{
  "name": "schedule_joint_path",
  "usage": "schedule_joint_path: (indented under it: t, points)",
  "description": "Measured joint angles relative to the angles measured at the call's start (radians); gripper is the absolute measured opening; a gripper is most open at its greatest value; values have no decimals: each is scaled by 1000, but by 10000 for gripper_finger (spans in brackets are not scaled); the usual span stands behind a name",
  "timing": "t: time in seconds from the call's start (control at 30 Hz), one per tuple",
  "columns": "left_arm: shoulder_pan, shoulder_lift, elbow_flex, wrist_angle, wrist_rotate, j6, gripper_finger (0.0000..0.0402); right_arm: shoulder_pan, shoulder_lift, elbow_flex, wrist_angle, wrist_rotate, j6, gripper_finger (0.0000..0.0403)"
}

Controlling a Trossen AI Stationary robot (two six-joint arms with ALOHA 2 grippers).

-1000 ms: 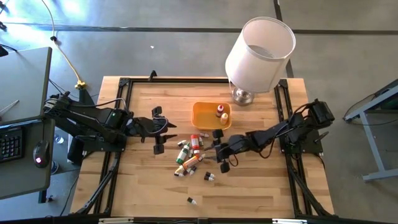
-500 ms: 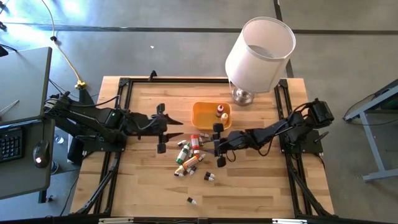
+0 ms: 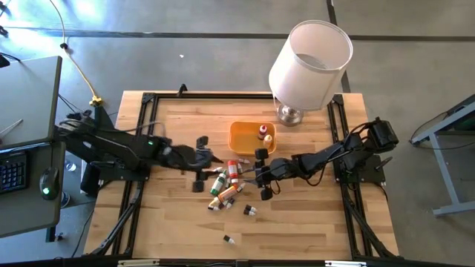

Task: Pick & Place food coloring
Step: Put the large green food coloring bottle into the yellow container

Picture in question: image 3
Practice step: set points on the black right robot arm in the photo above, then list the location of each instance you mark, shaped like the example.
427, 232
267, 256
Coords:
323, 154

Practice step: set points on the dark grey desk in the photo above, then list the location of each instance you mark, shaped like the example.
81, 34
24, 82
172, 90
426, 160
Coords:
29, 211

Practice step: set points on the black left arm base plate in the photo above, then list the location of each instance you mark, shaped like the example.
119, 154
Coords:
111, 174

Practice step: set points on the red-orange food coloring bottle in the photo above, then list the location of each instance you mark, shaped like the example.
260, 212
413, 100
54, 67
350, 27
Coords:
232, 170

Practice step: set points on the grey metal table frame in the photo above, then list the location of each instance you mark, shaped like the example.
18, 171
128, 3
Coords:
441, 165

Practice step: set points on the black keyboard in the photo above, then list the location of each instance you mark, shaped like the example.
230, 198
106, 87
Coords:
13, 172

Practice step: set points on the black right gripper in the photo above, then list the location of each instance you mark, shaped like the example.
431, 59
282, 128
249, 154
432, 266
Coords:
276, 170

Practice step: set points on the black clamp lever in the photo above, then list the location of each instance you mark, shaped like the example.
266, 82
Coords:
384, 162

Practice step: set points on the yellow food coloring bottle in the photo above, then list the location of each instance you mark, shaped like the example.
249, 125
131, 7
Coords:
267, 141

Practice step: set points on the orange yellow-tipped coloring bottle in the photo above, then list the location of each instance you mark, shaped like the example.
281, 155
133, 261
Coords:
226, 194

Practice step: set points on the red food coloring bottle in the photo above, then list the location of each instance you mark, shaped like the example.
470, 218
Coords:
262, 132

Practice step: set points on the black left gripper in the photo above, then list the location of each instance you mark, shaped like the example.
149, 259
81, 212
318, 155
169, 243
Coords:
185, 157

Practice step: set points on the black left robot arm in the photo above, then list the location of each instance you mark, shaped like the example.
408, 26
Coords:
118, 146

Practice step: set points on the black computer mouse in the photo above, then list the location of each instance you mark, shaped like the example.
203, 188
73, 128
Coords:
49, 183

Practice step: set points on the small food coloring bottle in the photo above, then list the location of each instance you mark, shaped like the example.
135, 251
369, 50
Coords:
228, 239
218, 170
243, 161
229, 203
240, 187
214, 208
239, 168
249, 213
251, 208

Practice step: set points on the black frame clamp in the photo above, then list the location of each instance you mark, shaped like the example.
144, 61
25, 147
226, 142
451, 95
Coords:
182, 89

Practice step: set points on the white shade table lamp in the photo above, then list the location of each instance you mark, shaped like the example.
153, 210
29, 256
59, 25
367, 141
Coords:
297, 74

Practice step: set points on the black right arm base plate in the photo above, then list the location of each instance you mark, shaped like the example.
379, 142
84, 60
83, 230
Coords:
371, 174

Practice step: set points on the silver metal bracket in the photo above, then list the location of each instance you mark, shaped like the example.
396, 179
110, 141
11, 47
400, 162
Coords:
138, 263
345, 263

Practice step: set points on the silver pen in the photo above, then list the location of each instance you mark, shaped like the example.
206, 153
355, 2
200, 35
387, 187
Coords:
13, 126

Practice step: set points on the yellow plastic bin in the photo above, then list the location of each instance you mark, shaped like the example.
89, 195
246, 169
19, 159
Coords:
245, 139

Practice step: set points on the light grey desk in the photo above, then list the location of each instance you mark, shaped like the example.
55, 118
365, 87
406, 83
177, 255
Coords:
29, 96

